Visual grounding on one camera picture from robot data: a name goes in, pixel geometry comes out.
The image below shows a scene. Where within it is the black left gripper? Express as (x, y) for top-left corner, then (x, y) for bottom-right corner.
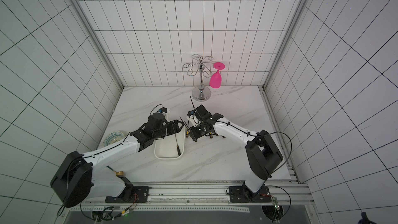
(153, 120), (184, 139)

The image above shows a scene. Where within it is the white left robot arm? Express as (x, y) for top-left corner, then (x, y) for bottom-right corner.
(50, 113), (185, 208)

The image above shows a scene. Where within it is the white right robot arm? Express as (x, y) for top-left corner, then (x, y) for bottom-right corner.
(187, 105), (283, 203)

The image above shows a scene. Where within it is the white plastic storage box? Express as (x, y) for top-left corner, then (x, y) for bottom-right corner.
(154, 127), (186, 160)

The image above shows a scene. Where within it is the chrome glass hanger stand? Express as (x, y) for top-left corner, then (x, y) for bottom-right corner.
(183, 54), (214, 102)

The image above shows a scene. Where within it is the patterned round plate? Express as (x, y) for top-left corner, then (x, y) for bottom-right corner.
(102, 131), (125, 147)

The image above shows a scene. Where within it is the pink plastic wine glass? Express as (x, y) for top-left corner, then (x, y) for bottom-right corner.
(209, 62), (226, 89)

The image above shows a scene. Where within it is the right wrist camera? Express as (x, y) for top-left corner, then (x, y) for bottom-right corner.
(187, 111), (200, 127)

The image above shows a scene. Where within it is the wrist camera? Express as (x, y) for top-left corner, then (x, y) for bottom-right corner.
(157, 107), (169, 115)
(187, 111), (200, 127)

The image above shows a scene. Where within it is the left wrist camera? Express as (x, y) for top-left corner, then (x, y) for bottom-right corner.
(157, 107), (169, 115)

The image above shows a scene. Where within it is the aluminium mounting rail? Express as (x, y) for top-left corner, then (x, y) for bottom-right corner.
(69, 182), (315, 215)

